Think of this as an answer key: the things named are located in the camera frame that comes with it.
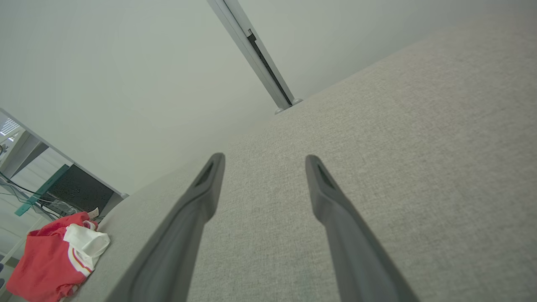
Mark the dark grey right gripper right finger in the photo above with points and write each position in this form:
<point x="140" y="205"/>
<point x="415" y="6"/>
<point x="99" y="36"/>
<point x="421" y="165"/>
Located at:
<point x="356" y="251"/>

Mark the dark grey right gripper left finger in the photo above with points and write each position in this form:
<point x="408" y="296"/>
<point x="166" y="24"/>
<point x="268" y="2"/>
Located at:
<point x="176" y="243"/>

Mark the red white t-shirt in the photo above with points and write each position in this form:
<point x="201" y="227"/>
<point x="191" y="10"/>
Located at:
<point x="42" y="260"/>

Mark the black computer tower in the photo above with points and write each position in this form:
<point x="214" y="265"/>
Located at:
<point x="82" y="191"/>

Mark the green strip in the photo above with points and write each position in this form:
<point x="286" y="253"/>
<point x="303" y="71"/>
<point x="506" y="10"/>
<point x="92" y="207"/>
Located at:
<point x="42" y="191"/>

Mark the white grey desk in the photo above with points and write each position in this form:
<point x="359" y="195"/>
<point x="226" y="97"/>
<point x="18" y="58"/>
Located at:
<point x="21" y="147"/>

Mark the grey partition end frame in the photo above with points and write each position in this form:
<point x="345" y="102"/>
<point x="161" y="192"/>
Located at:
<point x="63" y="153"/>

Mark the grey metal partition post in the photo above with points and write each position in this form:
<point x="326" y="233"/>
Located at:
<point x="260" y="58"/>

